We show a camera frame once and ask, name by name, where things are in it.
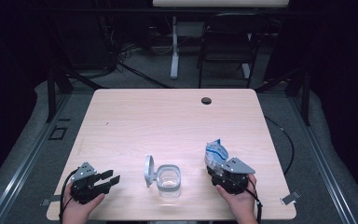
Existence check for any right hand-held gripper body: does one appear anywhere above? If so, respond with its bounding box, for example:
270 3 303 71
211 157 256 195

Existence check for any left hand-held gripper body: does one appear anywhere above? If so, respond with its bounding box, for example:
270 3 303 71
70 161 112 204

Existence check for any white and blue pouch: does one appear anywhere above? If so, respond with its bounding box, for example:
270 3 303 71
204 138 230 175

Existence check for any clear container with white lid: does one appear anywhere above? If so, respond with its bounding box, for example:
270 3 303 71
144 154 182 199

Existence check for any person's left hand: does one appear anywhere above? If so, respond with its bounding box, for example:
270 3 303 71
62 183 106 222

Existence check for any person's right hand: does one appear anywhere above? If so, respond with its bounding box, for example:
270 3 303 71
215 173 259 222

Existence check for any grey tape strip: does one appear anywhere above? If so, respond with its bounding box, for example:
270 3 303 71
40 194 63 207
280 190 302 205

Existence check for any black metal stand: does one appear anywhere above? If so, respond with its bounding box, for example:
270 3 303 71
255 66 311 127
45 62 106 124

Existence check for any black folding chair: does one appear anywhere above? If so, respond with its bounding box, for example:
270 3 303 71
197 12 269 89

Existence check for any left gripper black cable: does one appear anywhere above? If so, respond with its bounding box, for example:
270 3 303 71
59 168 80 222

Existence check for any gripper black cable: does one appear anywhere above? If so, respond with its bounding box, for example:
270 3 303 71
245 176 264 224
59 168 80 222

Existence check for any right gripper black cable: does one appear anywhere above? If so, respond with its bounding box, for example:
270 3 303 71
245 176 264 224

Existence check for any aluminium floor rail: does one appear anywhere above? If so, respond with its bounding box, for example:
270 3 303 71
287 96 358 224
0 92 73 224

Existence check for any black floor outlet frame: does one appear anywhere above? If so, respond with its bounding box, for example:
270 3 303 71
48 125 68 141

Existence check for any black floor cable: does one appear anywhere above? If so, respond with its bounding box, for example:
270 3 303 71
264 115 296 176

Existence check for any bundle of black floor cables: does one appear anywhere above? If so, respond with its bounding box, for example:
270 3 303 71
115 43 175 90

